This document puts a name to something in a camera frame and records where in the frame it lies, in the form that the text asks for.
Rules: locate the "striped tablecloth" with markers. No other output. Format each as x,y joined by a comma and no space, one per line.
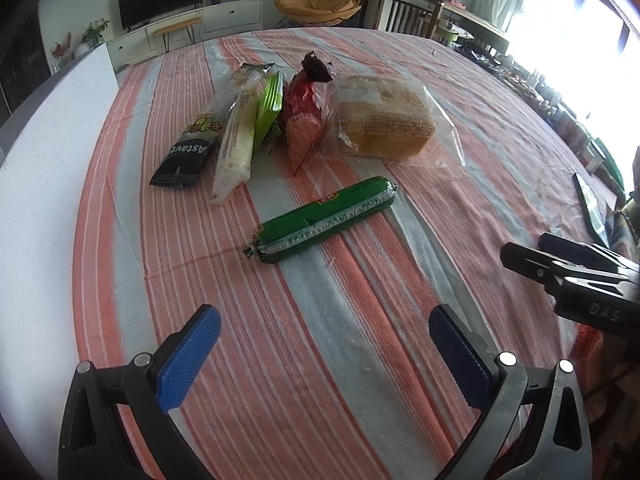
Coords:
320,320

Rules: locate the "lime green snack packet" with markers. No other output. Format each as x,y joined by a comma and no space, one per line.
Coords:
267,105

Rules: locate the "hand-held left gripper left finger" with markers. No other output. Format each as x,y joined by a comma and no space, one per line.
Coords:
187,360

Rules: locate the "wooden chair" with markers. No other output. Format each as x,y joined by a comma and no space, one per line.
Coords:
405,10

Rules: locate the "orange lounge chair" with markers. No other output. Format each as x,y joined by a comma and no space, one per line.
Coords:
320,2

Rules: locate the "bread loaf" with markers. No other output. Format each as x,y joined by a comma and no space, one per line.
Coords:
385,120

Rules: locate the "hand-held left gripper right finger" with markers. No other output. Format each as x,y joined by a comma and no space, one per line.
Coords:
460,360

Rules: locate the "dark glass cabinet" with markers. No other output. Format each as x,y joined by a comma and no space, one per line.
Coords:
22,65

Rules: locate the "green sausage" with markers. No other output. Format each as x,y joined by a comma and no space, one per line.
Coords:
325,215

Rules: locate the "row of windowsill clutter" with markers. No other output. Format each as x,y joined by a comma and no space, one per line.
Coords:
565,115

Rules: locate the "red snack packet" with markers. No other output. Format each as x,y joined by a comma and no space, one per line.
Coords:
300,125

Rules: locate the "wooden bench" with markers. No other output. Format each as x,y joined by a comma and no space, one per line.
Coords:
177,24

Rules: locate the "plant in white vase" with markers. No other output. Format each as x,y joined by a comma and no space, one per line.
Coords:
92,35

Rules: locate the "black snack packet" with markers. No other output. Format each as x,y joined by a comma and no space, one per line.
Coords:
185,157

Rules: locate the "white board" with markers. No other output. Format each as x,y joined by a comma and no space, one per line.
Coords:
45,160

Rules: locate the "white television cabinet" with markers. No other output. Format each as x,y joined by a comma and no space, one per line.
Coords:
235,12

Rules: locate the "cluttered wooden table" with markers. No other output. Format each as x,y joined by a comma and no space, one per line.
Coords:
475,22

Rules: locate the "red flowers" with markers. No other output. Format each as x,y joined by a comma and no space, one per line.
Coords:
61,49

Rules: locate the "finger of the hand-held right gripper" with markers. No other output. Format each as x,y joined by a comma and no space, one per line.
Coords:
530,262
565,243

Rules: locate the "black smartphone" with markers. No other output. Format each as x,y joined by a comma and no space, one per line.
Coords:
590,210

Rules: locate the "pale cracker packet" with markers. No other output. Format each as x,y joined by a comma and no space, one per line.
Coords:
235,145

